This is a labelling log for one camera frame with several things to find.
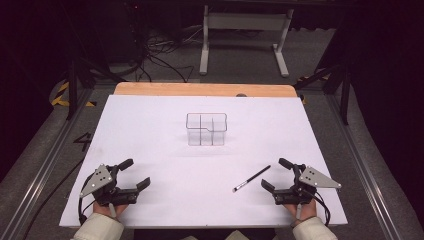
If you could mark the white metal stand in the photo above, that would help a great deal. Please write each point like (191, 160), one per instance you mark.
(245, 21)

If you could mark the clear plastic divided organizer box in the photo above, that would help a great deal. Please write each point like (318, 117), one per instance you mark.
(206, 133)

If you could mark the white table sheet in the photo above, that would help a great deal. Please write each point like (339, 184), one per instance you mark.
(166, 133)

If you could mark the yellow black floor tape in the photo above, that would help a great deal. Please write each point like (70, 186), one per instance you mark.
(58, 100)
(304, 99)

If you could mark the black makeup brush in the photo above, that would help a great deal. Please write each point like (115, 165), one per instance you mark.
(253, 177)

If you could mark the person's right hand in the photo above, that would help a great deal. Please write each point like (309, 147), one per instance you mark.
(305, 210)

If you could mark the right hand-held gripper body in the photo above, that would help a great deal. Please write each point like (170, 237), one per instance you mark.
(293, 196)

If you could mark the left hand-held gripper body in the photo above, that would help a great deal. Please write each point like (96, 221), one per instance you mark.
(115, 196)

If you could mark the black floor tape mark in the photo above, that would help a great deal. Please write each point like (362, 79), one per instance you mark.
(84, 140)

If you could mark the grey metal floor rail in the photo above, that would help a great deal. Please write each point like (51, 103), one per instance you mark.
(363, 166)
(43, 166)

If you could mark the black tripod stand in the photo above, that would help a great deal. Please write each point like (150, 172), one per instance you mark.
(72, 90)
(345, 96)

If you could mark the person's left hand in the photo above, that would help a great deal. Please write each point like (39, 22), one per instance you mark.
(104, 210)

